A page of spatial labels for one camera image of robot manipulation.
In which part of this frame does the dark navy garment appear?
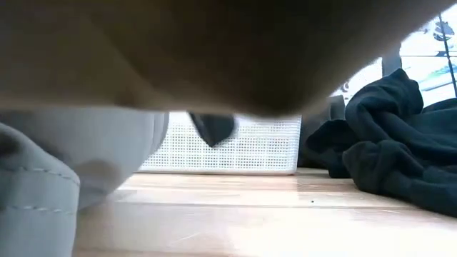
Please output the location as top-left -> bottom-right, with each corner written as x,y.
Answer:
188,112 -> 237,148

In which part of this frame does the white plastic laundry basket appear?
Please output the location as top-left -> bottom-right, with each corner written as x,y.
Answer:
137,111 -> 303,176

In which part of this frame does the dark olive garment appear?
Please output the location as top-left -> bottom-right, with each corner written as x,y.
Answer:
298,94 -> 347,169

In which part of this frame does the beige hooded garment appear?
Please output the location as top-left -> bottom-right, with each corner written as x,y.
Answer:
0,0 -> 457,257

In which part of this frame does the black garment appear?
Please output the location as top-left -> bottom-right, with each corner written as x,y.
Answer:
306,67 -> 457,218

